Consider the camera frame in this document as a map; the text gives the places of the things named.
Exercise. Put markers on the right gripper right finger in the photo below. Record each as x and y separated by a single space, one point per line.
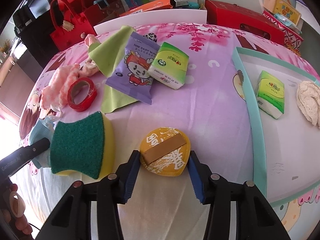
255 218

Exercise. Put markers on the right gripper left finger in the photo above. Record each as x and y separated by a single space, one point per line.
71 217

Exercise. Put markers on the green yellow scrub sponge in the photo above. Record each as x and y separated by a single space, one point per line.
86 146

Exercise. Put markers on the pink fluffy scrunchie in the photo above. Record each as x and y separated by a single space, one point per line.
55 94

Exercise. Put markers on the pink satin lace scrunchie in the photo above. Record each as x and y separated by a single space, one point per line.
89 67

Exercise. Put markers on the green tissue pack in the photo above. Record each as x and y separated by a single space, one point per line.
270 95
169 67

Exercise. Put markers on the cream lace scrunchie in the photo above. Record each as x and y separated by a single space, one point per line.
307 98

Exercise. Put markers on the light green cloth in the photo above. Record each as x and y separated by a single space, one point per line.
107 56

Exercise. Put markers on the purple baby wipes pack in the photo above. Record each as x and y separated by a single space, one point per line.
131 75

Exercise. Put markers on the black white leopard scrunchie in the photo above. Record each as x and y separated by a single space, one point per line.
151 36

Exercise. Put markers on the teal rimmed white tray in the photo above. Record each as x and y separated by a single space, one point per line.
285 150

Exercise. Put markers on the red tape roll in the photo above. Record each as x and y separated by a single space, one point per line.
81 94

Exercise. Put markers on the pink cartoon bed sheet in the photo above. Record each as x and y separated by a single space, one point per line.
209 110

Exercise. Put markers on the black cabinet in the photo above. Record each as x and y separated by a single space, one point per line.
33 25

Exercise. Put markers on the red felt handbag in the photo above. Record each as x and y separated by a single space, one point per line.
74 28

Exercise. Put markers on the red white patterned box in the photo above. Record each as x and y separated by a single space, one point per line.
292 39

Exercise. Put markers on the large red gift box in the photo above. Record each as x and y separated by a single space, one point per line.
237 17

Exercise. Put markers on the blue wipes packet on box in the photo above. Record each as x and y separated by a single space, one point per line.
286 22

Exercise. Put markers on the white foam board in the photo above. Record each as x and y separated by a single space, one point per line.
154 17

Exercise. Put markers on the orange flat box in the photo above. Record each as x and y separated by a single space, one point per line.
154 5

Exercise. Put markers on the yellow carry box with handle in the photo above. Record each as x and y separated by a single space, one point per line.
283 7

